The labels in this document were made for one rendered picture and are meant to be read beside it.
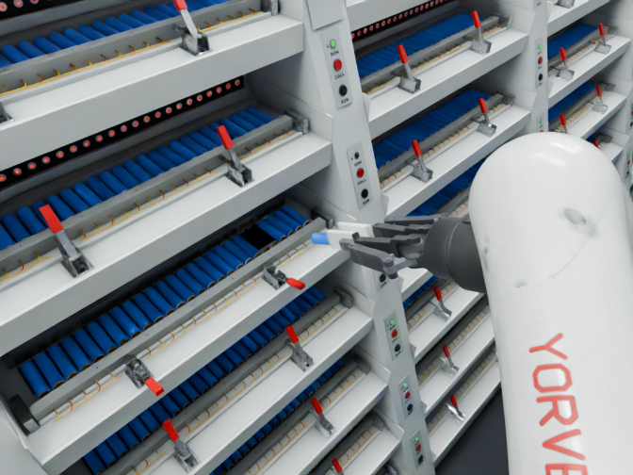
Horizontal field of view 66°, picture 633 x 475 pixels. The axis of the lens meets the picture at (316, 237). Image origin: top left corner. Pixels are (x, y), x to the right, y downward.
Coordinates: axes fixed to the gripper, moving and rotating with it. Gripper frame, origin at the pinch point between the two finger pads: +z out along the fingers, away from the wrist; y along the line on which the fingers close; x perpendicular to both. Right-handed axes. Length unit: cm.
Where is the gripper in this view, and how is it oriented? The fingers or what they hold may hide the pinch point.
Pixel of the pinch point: (350, 237)
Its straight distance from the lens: 72.7
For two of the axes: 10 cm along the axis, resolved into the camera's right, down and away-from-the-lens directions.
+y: -7.1, 4.8, -5.1
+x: 3.4, 8.7, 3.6
